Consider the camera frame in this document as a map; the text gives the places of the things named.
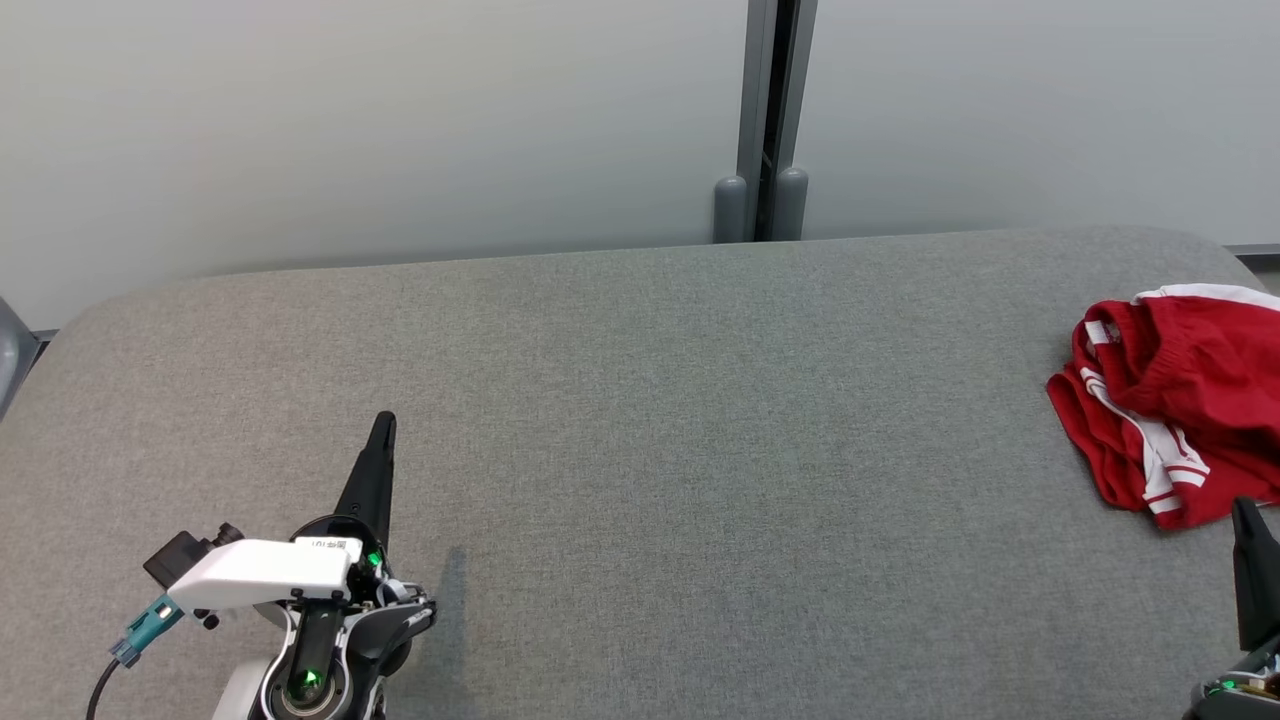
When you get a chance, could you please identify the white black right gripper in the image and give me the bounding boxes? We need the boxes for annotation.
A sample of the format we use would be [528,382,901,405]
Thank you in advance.
[1188,497,1280,720]

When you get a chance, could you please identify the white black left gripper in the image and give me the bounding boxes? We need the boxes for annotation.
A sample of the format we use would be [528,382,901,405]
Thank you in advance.
[165,410,399,614]

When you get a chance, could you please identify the red white printed jersey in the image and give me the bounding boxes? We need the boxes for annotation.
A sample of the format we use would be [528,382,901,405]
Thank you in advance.
[1046,360,1280,531]

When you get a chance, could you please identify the red shorts with white stripe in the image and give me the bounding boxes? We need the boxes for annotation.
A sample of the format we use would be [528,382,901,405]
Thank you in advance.
[1072,284,1280,501]

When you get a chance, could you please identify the left teal connector camera cable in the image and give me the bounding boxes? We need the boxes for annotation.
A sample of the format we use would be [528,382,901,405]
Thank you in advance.
[85,593,186,720]

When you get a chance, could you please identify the grey rounded metal frame leg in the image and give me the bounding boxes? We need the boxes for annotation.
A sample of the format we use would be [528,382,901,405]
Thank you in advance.
[0,295,43,421]

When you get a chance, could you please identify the grey partition post with feet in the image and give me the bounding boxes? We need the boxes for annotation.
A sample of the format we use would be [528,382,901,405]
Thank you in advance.
[712,0,819,244]

